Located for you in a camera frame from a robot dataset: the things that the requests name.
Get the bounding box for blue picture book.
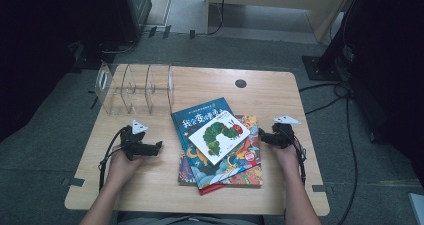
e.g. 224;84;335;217
170;97;263;190

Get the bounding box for person's left hand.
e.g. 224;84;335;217
106;146;144;186

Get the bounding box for black hanging cable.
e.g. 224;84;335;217
206;0;228;37

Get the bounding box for clear acrylic book rack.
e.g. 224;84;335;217
94;62;175;116

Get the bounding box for left hand-held gripper cable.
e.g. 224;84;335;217
98;126;129;193

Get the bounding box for person's right hand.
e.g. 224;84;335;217
270;145;300;176

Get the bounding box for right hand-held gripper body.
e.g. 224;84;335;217
272;115;302;149

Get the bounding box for hand-held gripper cable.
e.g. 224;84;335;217
286;128;308;186
98;126;129;193

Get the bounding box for white flat object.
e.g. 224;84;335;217
408;193;424;225

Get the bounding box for black floor cable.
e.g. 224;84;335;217
298;80;352;116
334;96;355;225

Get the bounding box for dark curtain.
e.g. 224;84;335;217
343;0;424;186
0;0;116;143

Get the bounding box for right hand-held gripper cable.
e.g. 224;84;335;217
286;128;308;186

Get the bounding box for person's grey clothing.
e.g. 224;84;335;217
116;211;265;225

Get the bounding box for colourful monster picture book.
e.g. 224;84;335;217
178;114;264;188

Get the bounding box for black metal stand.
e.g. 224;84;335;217
301;0;366;83

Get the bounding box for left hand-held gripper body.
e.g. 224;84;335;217
119;119;158;161

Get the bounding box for dark cabinet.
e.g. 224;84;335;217
113;0;153;43

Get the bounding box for white caterpillar picture book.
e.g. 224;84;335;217
188;109;251;166

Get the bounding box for red picture book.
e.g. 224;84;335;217
198;183;226;196

